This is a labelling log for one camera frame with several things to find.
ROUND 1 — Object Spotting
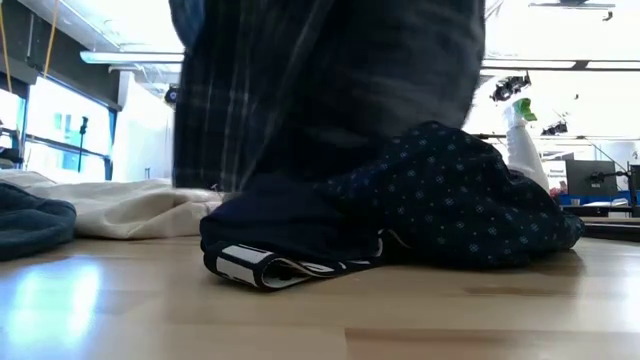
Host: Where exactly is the blue plaid shirt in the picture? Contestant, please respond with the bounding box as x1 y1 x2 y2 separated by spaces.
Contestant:
167 0 487 194

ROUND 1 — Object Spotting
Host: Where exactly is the navy dotted garment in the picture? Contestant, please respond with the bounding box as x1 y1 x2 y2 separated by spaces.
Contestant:
199 121 586 292

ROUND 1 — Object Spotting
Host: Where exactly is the cream white garment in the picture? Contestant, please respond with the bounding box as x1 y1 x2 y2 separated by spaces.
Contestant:
0 169 227 240

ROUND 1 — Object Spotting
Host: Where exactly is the white spray bottle green trigger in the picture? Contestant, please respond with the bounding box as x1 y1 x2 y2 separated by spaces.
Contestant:
502 97 551 194

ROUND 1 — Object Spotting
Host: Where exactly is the black ceiling spotlight cluster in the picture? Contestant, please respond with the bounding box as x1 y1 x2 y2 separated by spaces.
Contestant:
491 72 532 104

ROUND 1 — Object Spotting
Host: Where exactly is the long linear ceiling light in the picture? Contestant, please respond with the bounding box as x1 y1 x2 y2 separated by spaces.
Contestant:
79 50 640 72

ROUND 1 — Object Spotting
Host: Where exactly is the black slim light stand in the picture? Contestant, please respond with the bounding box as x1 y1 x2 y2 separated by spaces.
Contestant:
76 115 90 174

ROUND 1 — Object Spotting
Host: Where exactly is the black ceiling track spotlight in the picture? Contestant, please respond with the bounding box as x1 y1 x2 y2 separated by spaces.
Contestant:
540 119 570 137

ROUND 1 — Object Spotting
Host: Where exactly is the black computer monitor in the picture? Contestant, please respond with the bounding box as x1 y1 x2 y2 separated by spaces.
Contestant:
565 159 619 197

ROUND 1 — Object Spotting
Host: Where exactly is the dark ceiling fixture bar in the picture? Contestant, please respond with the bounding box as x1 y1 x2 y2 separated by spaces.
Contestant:
528 0 617 23

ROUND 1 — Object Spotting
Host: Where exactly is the black aluminium table frame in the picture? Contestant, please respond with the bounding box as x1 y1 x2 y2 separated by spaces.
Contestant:
582 221 640 242

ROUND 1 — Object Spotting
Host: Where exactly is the yellow hanging cable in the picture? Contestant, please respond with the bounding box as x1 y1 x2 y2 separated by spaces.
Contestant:
0 0 13 95
42 0 60 80

